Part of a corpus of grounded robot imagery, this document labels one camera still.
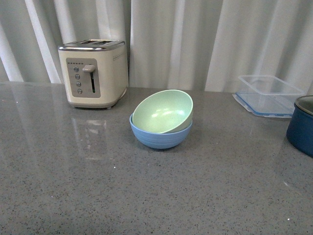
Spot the green bowl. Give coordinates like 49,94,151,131
132,90,194,134

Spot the blue bowl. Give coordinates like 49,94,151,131
129,114,193,149

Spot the cream two-slot toaster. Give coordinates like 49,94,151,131
58,39,129,109

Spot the white curtain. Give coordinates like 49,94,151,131
0,0,313,94

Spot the clear plastic food container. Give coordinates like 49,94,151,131
235,75,305,115

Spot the blue-rimmed container lid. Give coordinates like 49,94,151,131
233,94,292,118

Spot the dark blue pot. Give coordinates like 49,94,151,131
286,95,313,157

